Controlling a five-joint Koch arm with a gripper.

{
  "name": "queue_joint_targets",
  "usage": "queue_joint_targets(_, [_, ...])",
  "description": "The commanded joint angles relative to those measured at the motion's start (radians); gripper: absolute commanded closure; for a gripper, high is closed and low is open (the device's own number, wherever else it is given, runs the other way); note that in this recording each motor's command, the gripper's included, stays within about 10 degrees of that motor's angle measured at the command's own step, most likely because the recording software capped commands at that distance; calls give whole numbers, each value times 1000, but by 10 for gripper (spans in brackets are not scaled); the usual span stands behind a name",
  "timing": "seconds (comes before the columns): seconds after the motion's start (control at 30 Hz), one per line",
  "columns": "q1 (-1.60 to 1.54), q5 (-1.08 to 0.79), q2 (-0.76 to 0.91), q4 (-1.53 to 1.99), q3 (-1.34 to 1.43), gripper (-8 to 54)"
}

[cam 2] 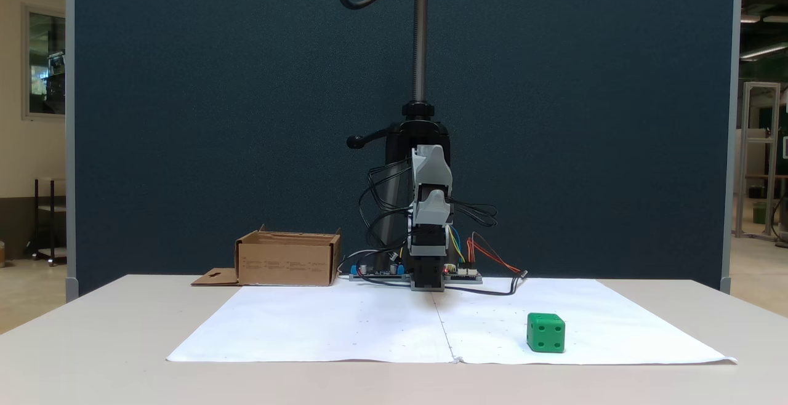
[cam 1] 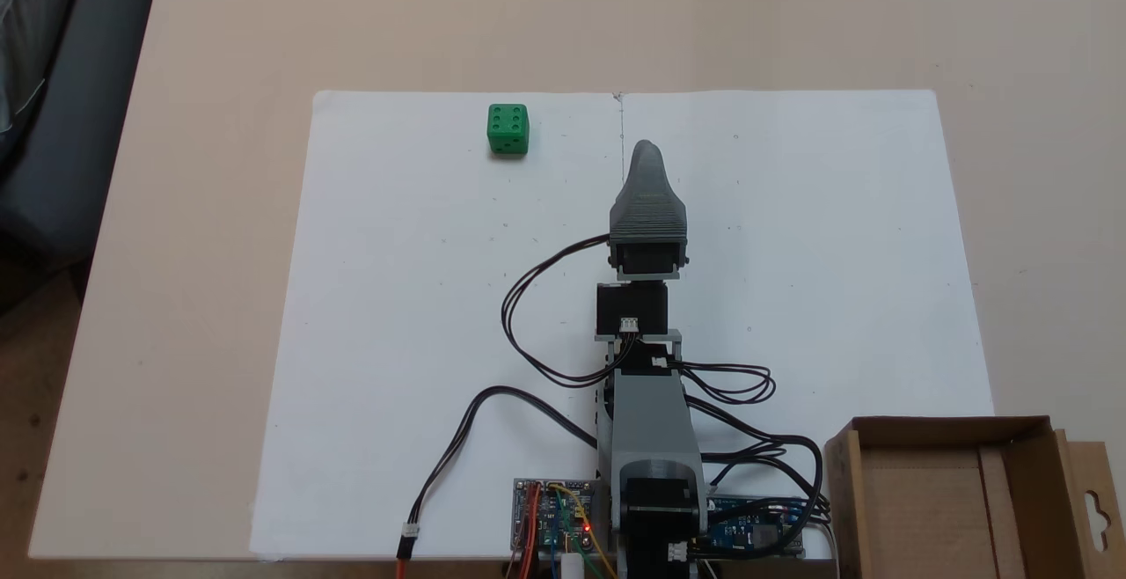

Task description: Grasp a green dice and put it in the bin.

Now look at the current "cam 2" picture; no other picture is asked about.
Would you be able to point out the green dice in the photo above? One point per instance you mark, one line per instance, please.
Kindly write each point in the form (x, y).
(546, 333)

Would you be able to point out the white paper sheet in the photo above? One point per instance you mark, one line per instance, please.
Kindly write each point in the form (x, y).
(585, 325)
(320, 325)

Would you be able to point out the aluminium frame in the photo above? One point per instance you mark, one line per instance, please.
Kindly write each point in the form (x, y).
(760, 85)

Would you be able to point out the controller circuit board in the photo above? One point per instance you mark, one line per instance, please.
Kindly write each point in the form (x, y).
(465, 277)

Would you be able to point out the blue power circuit board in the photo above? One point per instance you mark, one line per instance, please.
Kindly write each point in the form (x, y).
(378, 272)

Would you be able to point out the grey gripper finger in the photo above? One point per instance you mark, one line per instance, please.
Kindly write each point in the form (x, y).
(431, 211)

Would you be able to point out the ceiling light strip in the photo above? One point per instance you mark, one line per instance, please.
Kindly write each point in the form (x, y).
(763, 52)

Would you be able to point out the dark blue partition panel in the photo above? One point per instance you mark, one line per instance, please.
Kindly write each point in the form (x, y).
(184, 116)

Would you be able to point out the brown cardboard box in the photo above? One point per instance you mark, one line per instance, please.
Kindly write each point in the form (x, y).
(286, 263)

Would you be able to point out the framed wall window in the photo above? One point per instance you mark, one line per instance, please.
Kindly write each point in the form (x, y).
(46, 60)

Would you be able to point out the grey black camera stand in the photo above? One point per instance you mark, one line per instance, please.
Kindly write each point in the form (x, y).
(420, 36)

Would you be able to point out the green bin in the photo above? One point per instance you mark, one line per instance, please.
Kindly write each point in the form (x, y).
(759, 213)

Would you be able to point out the grey black Koch robot arm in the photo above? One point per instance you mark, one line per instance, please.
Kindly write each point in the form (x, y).
(431, 165)

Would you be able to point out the black shelf cart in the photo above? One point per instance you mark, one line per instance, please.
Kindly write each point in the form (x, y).
(52, 220)

